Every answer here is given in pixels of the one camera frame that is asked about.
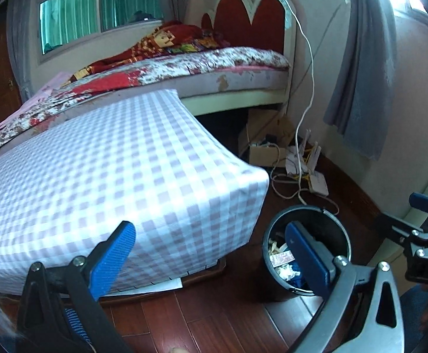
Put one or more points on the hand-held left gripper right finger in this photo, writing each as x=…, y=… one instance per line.
x=307, y=261

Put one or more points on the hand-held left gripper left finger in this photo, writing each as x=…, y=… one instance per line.
x=113, y=261

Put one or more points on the black trash bin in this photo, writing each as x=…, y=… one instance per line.
x=331, y=228

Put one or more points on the cream cabinet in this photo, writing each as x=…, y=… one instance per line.
x=419, y=180

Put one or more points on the blue striped slipper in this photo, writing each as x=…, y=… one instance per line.
x=76, y=320

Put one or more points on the white modem box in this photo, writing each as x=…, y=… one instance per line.
x=318, y=184

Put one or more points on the checked tablecloth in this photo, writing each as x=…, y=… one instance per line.
x=107, y=176

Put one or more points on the white router with antennas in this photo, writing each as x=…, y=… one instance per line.
x=311, y=156

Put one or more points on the cardboard box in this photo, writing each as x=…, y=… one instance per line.
x=261, y=154

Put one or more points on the pink cloth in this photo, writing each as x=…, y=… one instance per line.
x=45, y=95

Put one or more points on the bed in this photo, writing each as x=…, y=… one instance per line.
x=243, y=88

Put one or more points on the floral bedsheet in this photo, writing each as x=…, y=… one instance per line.
x=217, y=62

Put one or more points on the red patterned blanket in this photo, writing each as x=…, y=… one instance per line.
x=151, y=44

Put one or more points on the red and white headboard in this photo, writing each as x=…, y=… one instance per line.
x=261, y=18

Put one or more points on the green-tinted window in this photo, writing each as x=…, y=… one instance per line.
x=74, y=14

